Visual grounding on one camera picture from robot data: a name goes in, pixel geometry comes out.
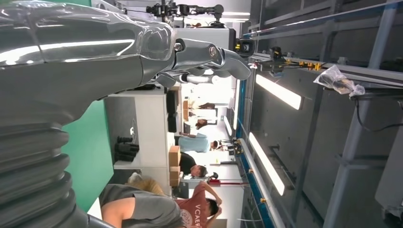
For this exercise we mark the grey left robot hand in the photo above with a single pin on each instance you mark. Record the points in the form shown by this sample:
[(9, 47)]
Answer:
[(78, 63)]

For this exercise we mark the green table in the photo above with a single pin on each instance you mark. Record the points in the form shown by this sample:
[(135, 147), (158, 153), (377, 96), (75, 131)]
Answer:
[(88, 157)]

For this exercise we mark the white cabinet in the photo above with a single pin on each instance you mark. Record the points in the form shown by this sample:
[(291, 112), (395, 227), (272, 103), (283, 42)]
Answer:
[(151, 126)]

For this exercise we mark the brown cardboard box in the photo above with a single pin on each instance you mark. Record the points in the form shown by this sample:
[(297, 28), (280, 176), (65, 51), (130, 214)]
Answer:
[(174, 155), (174, 173)]

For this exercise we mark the person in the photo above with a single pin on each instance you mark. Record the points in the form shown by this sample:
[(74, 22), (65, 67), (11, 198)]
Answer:
[(195, 143), (195, 209), (148, 207), (190, 165)]

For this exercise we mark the white desk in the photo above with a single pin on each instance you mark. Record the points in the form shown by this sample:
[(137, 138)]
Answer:
[(94, 210)]

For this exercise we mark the clear plastic bag with parts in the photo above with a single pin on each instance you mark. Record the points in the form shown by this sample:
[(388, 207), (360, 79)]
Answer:
[(338, 80)]

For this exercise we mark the black camera on rig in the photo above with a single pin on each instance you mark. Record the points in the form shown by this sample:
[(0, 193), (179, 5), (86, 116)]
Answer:
[(245, 47)]

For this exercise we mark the blue frame rail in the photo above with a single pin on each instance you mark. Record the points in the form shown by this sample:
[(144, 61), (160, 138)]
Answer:
[(241, 107)]

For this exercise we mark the black and yellow rail fittings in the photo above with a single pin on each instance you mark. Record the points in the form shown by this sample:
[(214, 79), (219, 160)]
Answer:
[(283, 63)]

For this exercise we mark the grey metal frame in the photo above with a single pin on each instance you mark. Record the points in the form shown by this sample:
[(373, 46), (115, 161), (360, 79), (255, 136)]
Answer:
[(376, 47)]

